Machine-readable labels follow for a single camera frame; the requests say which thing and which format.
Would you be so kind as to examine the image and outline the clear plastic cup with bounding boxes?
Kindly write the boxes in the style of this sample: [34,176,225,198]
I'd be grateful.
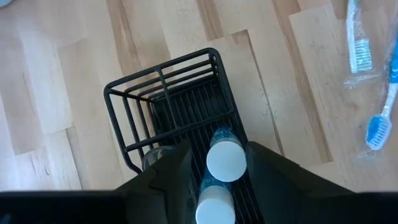
[141,145,175,171]

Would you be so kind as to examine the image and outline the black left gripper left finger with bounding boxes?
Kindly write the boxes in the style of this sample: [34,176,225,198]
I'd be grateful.
[0,139,201,224]

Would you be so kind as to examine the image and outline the blue mouthwash bottle white cap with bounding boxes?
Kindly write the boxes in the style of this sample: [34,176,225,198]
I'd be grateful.
[195,167,236,224]
[206,126,248,183]

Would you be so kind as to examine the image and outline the black wire basket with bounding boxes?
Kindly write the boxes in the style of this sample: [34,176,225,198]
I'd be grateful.
[103,47,265,224]

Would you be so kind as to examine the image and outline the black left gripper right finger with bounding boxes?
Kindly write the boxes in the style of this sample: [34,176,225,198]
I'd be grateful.
[245,141,398,224]

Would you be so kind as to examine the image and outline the green toothbrush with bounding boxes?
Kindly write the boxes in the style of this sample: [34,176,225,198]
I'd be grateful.
[343,0,383,90]

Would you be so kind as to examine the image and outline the orange toothbrush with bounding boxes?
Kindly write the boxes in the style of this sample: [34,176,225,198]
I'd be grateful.
[351,18,398,162]

